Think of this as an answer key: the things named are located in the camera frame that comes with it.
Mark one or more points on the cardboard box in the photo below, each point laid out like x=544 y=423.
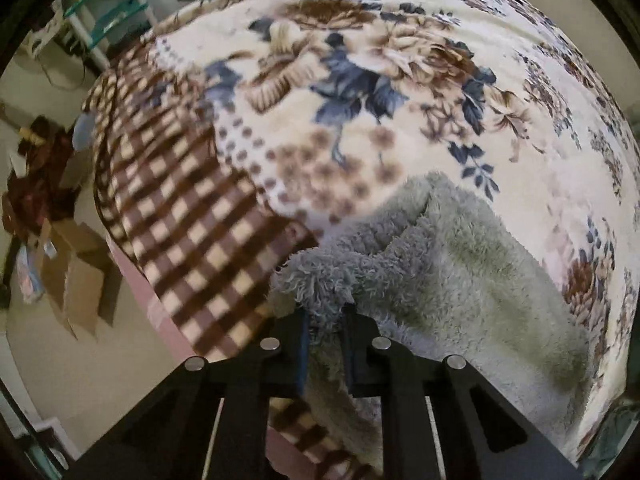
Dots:
x=75 y=280

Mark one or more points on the white shelf rack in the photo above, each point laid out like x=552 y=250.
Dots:
x=107 y=7

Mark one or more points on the dark red cloth pile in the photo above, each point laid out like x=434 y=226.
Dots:
x=37 y=170

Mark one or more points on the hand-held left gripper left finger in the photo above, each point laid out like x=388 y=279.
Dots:
x=300 y=360

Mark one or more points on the pink bed sheet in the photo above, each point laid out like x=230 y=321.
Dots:
x=155 y=305

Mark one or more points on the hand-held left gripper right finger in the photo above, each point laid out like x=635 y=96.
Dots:
x=350 y=360

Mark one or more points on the grey fluffy towel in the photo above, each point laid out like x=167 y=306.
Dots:
x=450 y=280

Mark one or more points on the floral printed blanket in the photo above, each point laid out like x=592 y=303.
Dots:
x=350 y=110

